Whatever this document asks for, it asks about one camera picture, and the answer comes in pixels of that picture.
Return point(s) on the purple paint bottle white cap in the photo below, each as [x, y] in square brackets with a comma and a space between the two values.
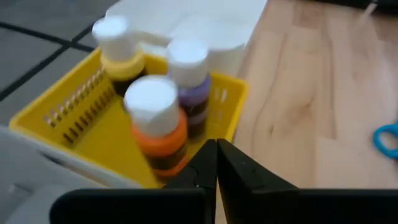
[192, 81]

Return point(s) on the yellow paint bottle white cap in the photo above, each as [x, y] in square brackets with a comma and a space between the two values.
[119, 53]

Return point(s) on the white plastic bin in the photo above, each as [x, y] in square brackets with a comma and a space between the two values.
[192, 15]

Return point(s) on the yellow slotted plastic basket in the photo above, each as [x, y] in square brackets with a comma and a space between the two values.
[102, 149]

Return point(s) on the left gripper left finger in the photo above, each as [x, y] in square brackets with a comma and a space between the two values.
[202, 174]

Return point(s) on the grey-white plastic bin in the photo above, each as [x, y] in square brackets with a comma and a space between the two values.
[25, 174]

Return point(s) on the orange paint bottle white cap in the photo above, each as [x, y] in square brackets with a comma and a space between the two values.
[158, 130]

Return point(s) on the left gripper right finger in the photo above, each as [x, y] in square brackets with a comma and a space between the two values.
[242, 180]

